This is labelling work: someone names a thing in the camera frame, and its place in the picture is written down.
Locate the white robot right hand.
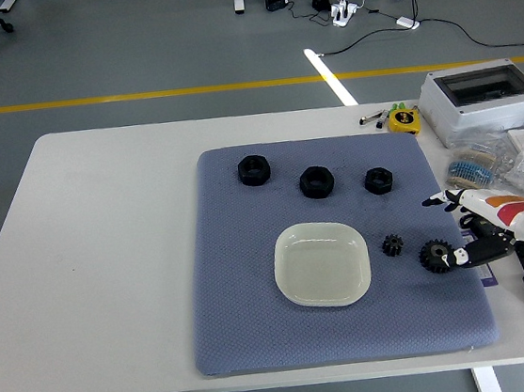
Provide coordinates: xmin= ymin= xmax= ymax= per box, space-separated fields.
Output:
xmin=421 ymin=180 xmax=524 ymax=274

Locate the large black gear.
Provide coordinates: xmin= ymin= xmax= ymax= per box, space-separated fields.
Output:
xmin=417 ymin=237 xmax=459 ymax=277

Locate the small black gear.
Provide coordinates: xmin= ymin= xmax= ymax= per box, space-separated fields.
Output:
xmin=380 ymin=232 xmax=406 ymax=259

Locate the small black hex nut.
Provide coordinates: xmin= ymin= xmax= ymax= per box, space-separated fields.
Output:
xmin=362 ymin=165 xmax=395 ymax=197

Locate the large black hex nut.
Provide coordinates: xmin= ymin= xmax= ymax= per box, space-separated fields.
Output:
xmin=297 ymin=164 xmax=337 ymax=201

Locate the black threaded hex nut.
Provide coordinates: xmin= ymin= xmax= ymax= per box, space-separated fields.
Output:
xmin=235 ymin=152 xmax=273 ymax=189

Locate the bag of blue resistors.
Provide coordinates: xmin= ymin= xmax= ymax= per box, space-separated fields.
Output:
xmin=439 ymin=129 xmax=520 ymax=195

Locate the yellow tape measure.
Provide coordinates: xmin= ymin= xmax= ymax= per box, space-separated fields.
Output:
xmin=385 ymin=105 xmax=422 ymax=138

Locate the silver pen-shaped tool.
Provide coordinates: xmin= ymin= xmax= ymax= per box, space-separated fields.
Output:
xmin=357 ymin=110 xmax=387 ymax=126

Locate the white table leg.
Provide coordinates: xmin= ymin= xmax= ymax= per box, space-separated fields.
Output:
xmin=470 ymin=364 xmax=503 ymax=392

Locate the white square dish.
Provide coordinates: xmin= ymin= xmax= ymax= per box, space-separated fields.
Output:
xmin=268 ymin=214 xmax=376 ymax=316

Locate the white floor adapter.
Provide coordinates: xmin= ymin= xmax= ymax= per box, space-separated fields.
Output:
xmin=395 ymin=13 xmax=421 ymax=31

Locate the white power strip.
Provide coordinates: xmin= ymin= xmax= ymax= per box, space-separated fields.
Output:
xmin=329 ymin=0 xmax=361 ymax=28

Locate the blue-grey quilted mat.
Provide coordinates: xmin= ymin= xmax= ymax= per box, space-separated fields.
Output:
xmin=170 ymin=118 xmax=501 ymax=382

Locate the grey electrical enclosure box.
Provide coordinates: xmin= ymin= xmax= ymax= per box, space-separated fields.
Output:
xmin=414 ymin=59 xmax=524 ymax=153

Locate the long black floor cable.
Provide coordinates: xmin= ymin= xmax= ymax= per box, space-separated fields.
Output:
xmin=416 ymin=7 xmax=524 ymax=64

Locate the black floor cable with plug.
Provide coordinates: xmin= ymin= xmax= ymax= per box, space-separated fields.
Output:
xmin=313 ymin=24 xmax=403 ymax=58

